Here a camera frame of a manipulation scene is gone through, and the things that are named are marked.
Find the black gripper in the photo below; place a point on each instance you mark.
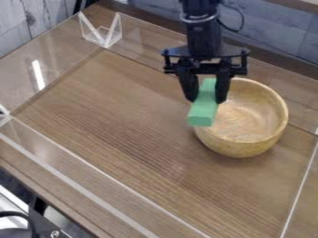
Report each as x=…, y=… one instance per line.
x=203, y=55

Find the green rectangular stick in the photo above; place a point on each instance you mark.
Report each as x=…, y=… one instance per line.
x=204, y=106

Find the wooden bowl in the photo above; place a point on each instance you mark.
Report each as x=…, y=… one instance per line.
x=250, y=121

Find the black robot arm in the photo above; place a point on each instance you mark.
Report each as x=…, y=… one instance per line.
x=196, y=11

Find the black table leg clamp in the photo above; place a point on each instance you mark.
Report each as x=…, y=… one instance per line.
x=45, y=228

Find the clear acrylic corner bracket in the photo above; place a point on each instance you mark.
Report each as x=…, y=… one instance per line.
x=100, y=36

